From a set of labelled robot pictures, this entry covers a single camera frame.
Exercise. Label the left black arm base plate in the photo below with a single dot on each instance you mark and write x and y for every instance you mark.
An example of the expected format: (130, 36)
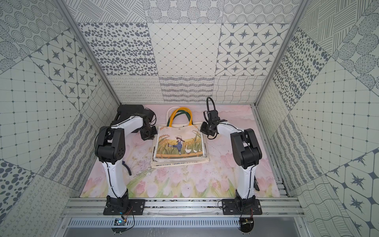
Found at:
(113, 207)

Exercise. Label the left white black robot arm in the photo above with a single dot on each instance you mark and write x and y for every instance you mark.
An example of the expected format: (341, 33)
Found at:
(110, 146)

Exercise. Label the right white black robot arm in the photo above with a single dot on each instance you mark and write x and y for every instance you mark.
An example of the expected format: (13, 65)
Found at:
(246, 152)

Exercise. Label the left small circuit board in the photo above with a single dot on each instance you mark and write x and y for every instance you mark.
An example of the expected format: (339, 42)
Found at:
(119, 222)

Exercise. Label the black plastic tool case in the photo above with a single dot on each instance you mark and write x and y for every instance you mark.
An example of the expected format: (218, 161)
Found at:
(126, 111)

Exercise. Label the aluminium rail frame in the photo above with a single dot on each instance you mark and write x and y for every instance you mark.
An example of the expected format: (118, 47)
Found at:
(186, 207)

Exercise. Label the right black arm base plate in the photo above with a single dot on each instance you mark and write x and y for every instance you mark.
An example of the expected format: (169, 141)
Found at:
(237, 206)

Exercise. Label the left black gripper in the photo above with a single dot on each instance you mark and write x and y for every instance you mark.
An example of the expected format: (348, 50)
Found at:
(149, 132)

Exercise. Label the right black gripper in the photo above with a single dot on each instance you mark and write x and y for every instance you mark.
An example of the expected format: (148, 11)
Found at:
(203, 129)

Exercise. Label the right small circuit board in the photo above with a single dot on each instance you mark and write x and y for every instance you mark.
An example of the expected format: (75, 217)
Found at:
(246, 224)

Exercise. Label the small circuit board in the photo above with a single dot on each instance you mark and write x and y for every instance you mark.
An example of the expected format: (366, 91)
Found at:
(119, 222)
(246, 224)

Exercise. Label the starry night canvas tote bag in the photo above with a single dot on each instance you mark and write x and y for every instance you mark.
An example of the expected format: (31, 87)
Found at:
(177, 160)

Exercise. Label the blue handled pliers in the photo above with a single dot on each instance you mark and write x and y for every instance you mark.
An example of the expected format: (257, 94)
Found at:
(127, 168)

